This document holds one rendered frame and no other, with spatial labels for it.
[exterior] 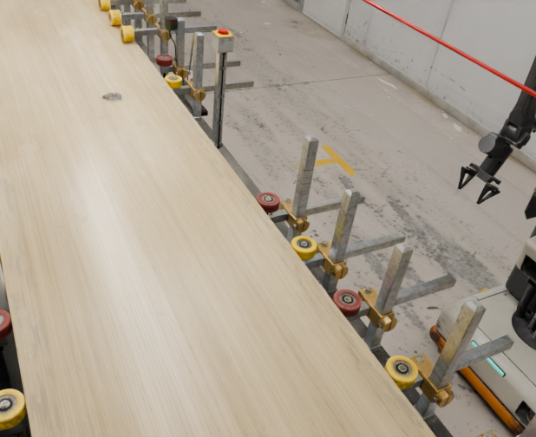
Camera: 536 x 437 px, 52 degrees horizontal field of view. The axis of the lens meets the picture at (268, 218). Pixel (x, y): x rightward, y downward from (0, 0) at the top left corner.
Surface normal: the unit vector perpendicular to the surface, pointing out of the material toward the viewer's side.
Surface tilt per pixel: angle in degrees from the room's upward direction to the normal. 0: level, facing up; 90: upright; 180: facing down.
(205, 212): 0
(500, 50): 90
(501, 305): 0
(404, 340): 0
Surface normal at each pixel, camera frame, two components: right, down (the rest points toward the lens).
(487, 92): -0.89, 0.19
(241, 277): 0.11, -0.79
